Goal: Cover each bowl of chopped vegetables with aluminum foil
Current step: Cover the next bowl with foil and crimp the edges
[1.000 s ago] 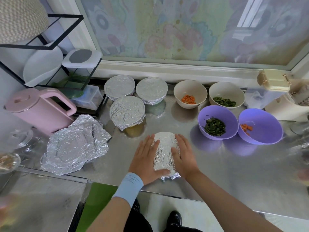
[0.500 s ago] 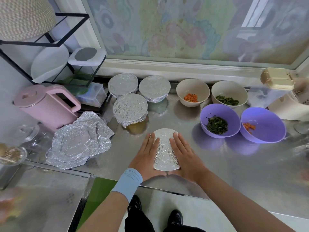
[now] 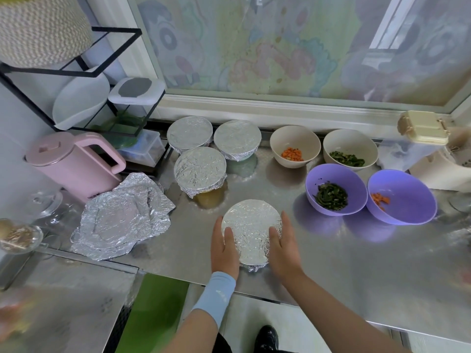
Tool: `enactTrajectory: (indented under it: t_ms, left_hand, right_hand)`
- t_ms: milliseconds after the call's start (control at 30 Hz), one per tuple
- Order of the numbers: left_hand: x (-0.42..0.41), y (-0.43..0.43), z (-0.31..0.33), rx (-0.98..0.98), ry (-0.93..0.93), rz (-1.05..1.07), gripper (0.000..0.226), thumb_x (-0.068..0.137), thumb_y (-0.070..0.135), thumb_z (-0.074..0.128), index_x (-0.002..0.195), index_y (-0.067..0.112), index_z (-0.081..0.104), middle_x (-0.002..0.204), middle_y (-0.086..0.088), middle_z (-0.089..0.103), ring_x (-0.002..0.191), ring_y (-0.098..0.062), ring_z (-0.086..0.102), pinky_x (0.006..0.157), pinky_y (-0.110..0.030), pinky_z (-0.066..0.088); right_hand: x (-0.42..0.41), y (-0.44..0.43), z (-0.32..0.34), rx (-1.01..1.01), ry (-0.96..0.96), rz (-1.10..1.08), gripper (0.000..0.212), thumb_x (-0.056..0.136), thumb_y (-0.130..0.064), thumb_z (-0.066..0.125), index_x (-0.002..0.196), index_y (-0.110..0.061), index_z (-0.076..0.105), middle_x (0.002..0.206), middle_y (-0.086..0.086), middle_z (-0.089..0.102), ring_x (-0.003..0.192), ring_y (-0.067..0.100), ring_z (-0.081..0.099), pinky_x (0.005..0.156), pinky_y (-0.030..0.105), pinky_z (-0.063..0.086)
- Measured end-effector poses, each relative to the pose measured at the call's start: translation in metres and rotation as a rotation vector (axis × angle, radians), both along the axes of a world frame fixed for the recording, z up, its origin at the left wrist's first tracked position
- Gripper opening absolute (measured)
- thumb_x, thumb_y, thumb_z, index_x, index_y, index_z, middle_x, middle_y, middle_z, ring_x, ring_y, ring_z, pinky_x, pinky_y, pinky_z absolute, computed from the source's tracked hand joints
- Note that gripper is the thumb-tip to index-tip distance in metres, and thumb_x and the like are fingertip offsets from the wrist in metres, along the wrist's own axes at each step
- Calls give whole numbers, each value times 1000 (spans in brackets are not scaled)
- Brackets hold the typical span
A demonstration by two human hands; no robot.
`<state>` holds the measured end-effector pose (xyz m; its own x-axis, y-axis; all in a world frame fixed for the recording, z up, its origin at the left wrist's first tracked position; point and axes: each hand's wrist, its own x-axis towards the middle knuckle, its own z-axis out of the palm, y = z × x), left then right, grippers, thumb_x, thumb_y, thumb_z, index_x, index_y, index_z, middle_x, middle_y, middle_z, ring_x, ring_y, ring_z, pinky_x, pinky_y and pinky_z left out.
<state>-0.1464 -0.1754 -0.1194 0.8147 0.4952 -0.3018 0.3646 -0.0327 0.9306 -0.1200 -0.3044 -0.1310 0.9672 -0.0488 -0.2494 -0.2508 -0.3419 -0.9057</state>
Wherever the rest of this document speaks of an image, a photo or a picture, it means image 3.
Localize person's right hand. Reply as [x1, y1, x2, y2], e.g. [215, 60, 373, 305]
[266, 211, 305, 284]

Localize person's left hand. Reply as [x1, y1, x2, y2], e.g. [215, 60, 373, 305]
[210, 215, 241, 281]

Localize foil-covered bowl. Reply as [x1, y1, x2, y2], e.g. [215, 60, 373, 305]
[166, 115, 214, 154]
[174, 146, 228, 199]
[213, 119, 263, 162]
[221, 199, 284, 273]

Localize yellow bowl with greens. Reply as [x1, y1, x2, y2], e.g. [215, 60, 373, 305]
[195, 183, 229, 210]

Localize purple bowl chopped greens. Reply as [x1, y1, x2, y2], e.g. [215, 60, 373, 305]
[305, 163, 369, 218]

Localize stack of aluminium foil sheets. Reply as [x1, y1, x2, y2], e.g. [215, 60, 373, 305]
[71, 172, 177, 262]

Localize white bowl carrot pieces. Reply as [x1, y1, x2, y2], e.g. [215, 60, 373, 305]
[269, 125, 322, 169]

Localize beige bowl with greens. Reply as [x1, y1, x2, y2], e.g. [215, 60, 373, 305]
[322, 128, 380, 172]

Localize purple bowl carrot pieces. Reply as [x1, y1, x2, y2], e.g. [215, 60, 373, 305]
[366, 169, 439, 226]

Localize person's right forearm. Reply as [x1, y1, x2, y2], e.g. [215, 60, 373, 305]
[283, 272, 413, 353]

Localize stainless steel countertop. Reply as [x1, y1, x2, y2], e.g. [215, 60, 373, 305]
[0, 125, 471, 353]

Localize light blue wristband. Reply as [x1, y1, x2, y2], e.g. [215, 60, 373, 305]
[192, 271, 237, 329]

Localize black trousers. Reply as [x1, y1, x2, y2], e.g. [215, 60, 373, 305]
[212, 333, 233, 353]

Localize black right shoe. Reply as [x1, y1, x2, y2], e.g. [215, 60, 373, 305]
[254, 325, 281, 353]

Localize green floor mat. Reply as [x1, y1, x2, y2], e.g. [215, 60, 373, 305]
[115, 273, 191, 353]

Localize clear plastic box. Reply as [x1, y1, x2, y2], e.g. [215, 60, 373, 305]
[116, 128, 166, 168]

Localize pink electric kettle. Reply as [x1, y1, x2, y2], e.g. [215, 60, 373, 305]
[26, 131, 127, 202]

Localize beige round object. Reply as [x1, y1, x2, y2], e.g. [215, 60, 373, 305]
[397, 110, 451, 147]

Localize clear glass jar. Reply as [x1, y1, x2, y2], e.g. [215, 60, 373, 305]
[26, 189, 63, 220]

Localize white plate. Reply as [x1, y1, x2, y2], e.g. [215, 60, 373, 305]
[52, 70, 111, 131]

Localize window with cartoon film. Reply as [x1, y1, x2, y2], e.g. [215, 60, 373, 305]
[88, 0, 471, 137]

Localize black metal rack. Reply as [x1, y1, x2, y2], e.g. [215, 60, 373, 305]
[0, 27, 166, 148]

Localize woven rope basket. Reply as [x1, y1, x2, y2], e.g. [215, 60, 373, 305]
[0, 0, 94, 68]

